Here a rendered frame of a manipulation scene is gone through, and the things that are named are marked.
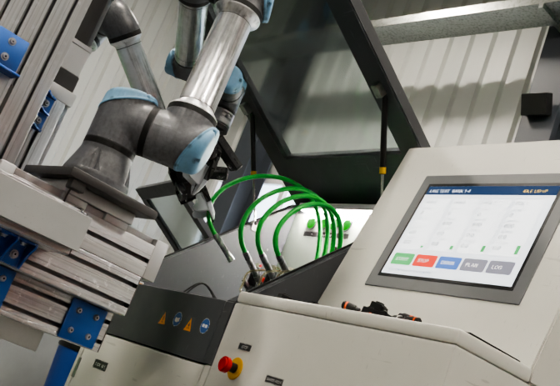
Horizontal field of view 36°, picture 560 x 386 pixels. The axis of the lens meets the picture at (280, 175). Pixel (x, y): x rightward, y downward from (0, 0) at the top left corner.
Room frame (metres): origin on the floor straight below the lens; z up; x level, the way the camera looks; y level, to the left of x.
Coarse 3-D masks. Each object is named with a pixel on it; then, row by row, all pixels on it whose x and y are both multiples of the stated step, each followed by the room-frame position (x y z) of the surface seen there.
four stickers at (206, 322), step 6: (162, 312) 2.32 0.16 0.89; (168, 312) 2.29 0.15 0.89; (180, 312) 2.24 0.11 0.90; (162, 318) 2.30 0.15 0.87; (174, 318) 2.26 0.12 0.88; (180, 318) 2.23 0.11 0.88; (192, 318) 2.18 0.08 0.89; (204, 318) 2.14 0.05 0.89; (162, 324) 2.29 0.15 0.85; (174, 324) 2.25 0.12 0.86; (186, 324) 2.20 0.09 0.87; (192, 324) 2.18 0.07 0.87; (204, 324) 2.13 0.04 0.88; (186, 330) 2.19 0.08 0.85; (198, 330) 2.15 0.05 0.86; (204, 330) 2.12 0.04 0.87
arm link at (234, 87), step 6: (234, 72) 2.17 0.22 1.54; (240, 72) 2.17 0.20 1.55; (234, 78) 2.17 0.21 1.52; (240, 78) 2.17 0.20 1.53; (228, 84) 2.17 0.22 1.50; (234, 84) 2.17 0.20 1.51; (240, 84) 2.18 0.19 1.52; (228, 90) 2.19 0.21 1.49; (234, 90) 2.19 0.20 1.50; (240, 90) 2.22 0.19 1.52; (222, 96) 2.24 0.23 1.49; (228, 96) 2.23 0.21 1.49; (234, 96) 2.24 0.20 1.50; (240, 96) 2.28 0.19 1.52; (228, 102) 2.28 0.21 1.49
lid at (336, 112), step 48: (288, 0) 2.23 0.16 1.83; (336, 0) 2.06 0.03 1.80; (288, 48) 2.39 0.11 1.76; (336, 48) 2.23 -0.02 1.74; (288, 96) 2.56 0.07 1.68; (336, 96) 2.38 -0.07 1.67; (288, 144) 2.75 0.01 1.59; (336, 144) 2.56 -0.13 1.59; (288, 192) 2.94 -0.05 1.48; (336, 192) 2.72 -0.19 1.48
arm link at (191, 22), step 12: (180, 0) 1.91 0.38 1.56; (192, 0) 1.89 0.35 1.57; (204, 0) 1.87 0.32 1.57; (180, 12) 1.97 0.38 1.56; (192, 12) 1.95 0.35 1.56; (204, 12) 1.96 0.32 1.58; (180, 24) 2.01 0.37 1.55; (192, 24) 1.99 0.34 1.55; (204, 24) 2.02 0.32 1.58; (180, 36) 2.06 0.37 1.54; (192, 36) 2.04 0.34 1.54; (180, 48) 2.11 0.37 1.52; (192, 48) 2.09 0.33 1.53; (168, 60) 2.20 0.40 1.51; (180, 60) 2.15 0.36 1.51; (192, 60) 2.14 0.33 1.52; (168, 72) 2.22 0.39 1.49; (180, 72) 2.20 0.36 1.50
